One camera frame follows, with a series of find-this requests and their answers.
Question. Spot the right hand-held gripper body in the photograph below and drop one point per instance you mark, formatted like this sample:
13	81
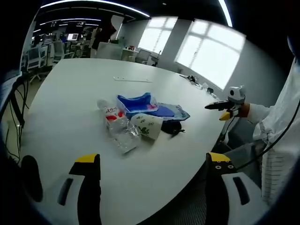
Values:
236	98

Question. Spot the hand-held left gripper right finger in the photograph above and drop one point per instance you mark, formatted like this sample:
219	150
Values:
219	185

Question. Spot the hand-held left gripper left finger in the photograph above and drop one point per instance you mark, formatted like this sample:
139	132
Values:
90	187

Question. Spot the blue packet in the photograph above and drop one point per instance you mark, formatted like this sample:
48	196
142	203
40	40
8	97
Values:
174	111

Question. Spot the black small pouch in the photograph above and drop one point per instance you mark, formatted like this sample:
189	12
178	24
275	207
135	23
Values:
172	127

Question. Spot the clear plastic water bottle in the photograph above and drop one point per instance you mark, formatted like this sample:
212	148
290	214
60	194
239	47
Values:
119	131

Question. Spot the white paper cup green print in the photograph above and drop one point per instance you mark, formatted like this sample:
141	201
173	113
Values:
147	125

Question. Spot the blue plastic bag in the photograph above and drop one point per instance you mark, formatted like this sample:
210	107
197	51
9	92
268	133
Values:
136	105

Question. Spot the person's right hand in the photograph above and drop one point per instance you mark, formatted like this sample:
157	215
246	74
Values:
245	110

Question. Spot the small black object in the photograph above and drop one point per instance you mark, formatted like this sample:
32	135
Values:
210	89

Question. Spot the small white object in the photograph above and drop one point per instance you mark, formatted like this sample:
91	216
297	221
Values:
204	86

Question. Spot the grey chair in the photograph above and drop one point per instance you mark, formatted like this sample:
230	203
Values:
241	140

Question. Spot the bright window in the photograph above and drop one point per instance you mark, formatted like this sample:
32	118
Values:
154	34
208	51

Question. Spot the black rounded chair part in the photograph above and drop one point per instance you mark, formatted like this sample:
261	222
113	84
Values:
32	178

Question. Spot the person's white clothing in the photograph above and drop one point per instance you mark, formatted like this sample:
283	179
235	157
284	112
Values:
281	140

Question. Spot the ceiling light strip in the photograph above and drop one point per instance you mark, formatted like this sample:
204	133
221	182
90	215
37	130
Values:
93	5
226	11

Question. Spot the white flat strip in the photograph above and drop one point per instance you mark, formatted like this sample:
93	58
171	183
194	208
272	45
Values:
132	79

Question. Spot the white table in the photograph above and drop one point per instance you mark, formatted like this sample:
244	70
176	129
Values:
70	98

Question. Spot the white cabinet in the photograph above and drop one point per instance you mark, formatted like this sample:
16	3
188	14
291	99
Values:
110	50

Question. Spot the white office chair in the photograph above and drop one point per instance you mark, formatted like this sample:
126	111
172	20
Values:
59	50
36	58

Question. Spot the lit computer monitor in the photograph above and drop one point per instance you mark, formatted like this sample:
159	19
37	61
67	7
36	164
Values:
72	36

